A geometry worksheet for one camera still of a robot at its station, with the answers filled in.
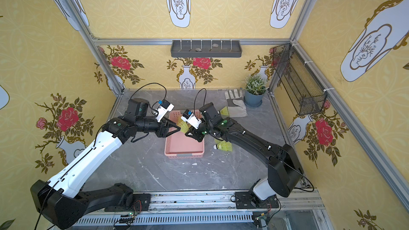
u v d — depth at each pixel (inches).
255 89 39.5
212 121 24.3
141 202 28.7
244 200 29.1
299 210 30.1
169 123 25.1
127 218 28.4
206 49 36.1
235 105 43.6
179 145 37.2
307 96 32.1
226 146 34.3
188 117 26.7
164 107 24.7
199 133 27.2
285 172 16.7
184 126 28.8
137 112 22.0
